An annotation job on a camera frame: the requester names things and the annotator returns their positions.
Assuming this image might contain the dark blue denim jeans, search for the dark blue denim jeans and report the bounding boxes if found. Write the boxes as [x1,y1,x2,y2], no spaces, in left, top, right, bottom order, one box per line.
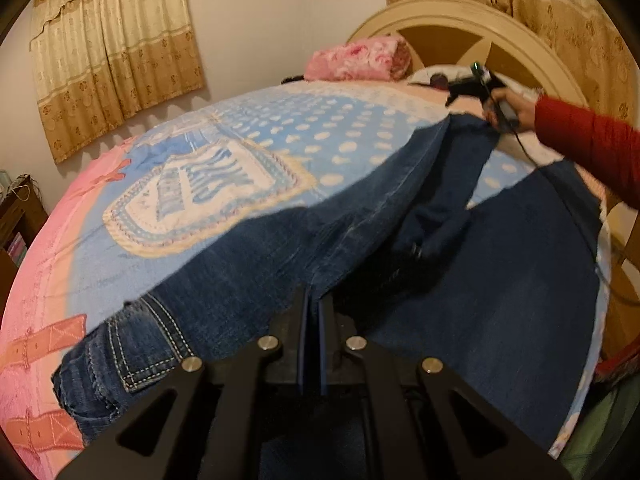
[52,115,602,448]

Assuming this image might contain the red sleeved right forearm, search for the red sleeved right forearm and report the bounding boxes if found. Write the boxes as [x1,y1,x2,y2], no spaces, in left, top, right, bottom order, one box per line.
[535,96,640,209]

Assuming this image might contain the right hand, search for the right hand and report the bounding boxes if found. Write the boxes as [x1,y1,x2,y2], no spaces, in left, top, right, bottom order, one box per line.
[484,88,536,132]

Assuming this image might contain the white patterned pillow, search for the white patterned pillow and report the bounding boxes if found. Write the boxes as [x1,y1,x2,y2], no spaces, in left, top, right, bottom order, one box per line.
[408,65,546,100]

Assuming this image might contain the cream round wooden headboard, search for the cream round wooden headboard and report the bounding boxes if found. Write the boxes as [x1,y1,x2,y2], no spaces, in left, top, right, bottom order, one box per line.
[347,0,639,374]

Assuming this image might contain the pink floral rolled blanket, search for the pink floral rolled blanket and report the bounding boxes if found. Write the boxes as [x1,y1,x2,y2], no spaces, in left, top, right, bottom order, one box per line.
[304,36,411,81]

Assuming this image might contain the pink and blue bedspread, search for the pink and blue bedspread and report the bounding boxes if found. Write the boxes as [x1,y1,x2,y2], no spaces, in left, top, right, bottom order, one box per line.
[1,82,608,479]

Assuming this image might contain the stacked colourful books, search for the stacked colourful books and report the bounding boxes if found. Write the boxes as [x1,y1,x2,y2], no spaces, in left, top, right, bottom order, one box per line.
[6,233,28,266]

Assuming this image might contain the dark brown wooden cabinet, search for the dark brown wooden cabinet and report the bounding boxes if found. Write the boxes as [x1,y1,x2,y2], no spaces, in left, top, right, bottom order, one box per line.
[0,174,48,312]

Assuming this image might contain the beige window curtain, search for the beige window curtain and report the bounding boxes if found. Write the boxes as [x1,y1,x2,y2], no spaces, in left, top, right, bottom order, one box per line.
[29,0,205,162]

